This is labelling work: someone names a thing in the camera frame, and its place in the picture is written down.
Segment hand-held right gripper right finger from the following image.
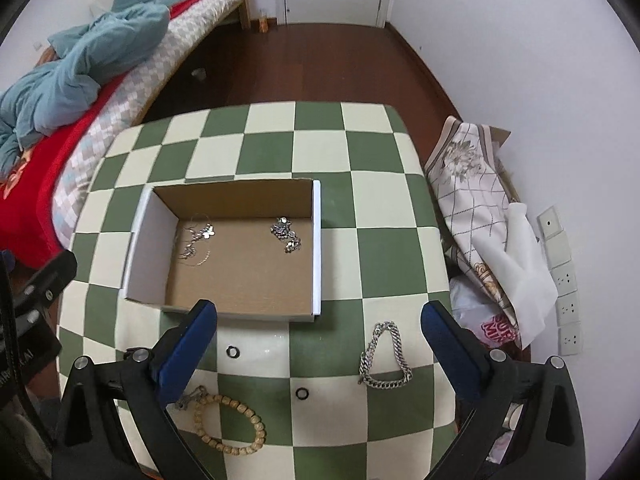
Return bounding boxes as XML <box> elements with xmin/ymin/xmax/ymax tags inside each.
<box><xmin>420</xmin><ymin>300</ymin><xmax>587</xmax><ymax>480</ymax></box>

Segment white bag with red print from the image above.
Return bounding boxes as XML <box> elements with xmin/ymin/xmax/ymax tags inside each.
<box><xmin>449</xmin><ymin>277</ymin><xmax>522</xmax><ymax>350</ymax></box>

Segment brown cardboard piece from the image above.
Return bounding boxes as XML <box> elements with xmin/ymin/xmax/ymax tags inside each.
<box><xmin>487</xmin><ymin>125</ymin><xmax>523</xmax><ymax>202</ymax></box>

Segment silver flower bracelet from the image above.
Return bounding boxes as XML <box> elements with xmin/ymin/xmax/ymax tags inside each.
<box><xmin>270</xmin><ymin>216</ymin><xmax>303</xmax><ymax>254</ymax></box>

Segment silver chain bracelet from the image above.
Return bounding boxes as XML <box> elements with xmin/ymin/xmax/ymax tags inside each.
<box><xmin>358</xmin><ymin>321</ymin><xmax>413</xmax><ymax>389</ymax></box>

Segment cardboard box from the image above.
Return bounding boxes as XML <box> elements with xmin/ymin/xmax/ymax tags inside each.
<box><xmin>121</xmin><ymin>179</ymin><xmax>322</xmax><ymax>322</ymax></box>

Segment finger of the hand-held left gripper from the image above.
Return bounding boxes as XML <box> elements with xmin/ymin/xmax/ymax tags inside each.
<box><xmin>9</xmin><ymin>249</ymin><xmax>79</xmax><ymax>322</ymax></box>

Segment white wall socket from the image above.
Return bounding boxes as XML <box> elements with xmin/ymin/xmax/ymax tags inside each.
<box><xmin>556</xmin><ymin>292</ymin><xmax>581</xmax><ymax>327</ymax></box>
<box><xmin>551</xmin><ymin>264</ymin><xmax>577</xmax><ymax>297</ymax></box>
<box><xmin>559</xmin><ymin>322</ymin><xmax>584</xmax><ymax>357</ymax></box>

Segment thin silver necklace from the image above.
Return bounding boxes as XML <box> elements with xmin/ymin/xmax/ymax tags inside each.
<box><xmin>175</xmin><ymin>215</ymin><xmax>217</xmax><ymax>266</ymax></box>

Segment wooden bead bracelet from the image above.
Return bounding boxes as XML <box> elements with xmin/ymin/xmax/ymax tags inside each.
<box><xmin>175</xmin><ymin>386</ymin><xmax>267</xmax><ymax>452</ymax></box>

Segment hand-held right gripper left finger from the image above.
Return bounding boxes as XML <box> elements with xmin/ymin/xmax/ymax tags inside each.
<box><xmin>52</xmin><ymin>299</ymin><xmax>218</xmax><ymax>480</ymax></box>

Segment green checkered tablecloth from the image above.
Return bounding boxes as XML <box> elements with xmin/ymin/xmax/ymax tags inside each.
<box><xmin>56</xmin><ymin>101</ymin><xmax>463</xmax><ymax>480</ymax></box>

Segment grey diamond pattern quilt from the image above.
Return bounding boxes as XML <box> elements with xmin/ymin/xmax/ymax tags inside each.
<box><xmin>52</xmin><ymin>0</ymin><xmax>238</xmax><ymax>250</ymax></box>

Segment red blanket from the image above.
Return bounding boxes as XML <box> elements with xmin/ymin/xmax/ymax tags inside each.
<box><xmin>0</xmin><ymin>0</ymin><xmax>236</xmax><ymax>268</ymax></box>

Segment white translucent plastic sheet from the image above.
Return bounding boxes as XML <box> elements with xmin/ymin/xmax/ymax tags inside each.
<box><xmin>472</xmin><ymin>202</ymin><xmax>559</xmax><ymax>350</ymax></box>

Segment light blue blanket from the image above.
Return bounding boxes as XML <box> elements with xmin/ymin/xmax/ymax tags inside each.
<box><xmin>0</xmin><ymin>0</ymin><xmax>248</xmax><ymax>173</ymax></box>

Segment floral patterned folded cloth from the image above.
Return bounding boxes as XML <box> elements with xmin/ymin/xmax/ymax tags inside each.
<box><xmin>425</xmin><ymin>116</ymin><xmax>523</xmax><ymax>348</ymax></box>

